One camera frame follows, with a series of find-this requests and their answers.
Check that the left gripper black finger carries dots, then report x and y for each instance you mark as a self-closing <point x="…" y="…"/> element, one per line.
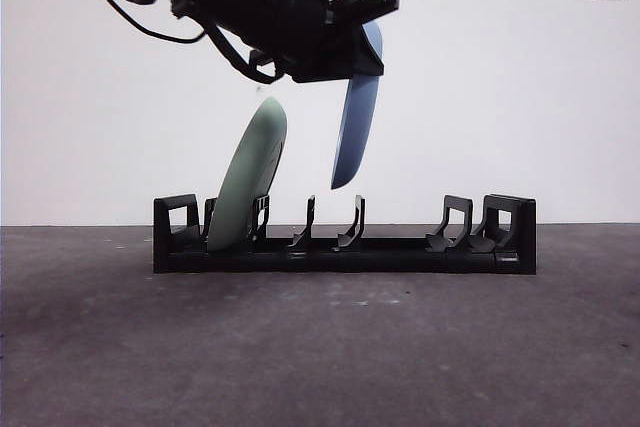
<point x="361" y="57"/>
<point x="320" y="76"/>

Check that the blue round plate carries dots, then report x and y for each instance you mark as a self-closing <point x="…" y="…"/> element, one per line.
<point x="355" y="132"/>

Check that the green round plate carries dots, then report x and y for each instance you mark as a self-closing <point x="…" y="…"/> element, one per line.
<point x="250" y="172"/>

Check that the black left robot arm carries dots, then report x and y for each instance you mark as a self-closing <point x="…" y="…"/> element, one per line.
<point x="260" y="2"/>

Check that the black plate rack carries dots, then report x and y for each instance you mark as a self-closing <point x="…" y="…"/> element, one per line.
<point x="400" y="259"/>

